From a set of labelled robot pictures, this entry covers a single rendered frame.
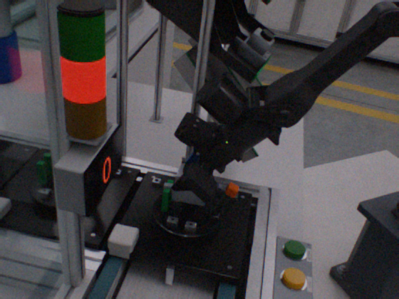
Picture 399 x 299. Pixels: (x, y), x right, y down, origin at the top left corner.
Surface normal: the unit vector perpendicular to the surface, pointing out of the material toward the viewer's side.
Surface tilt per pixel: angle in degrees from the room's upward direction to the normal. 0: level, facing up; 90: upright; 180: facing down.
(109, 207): 0
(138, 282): 0
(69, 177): 90
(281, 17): 90
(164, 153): 0
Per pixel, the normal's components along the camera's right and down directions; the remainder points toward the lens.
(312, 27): -0.32, 0.51
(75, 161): 0.11, -0.81
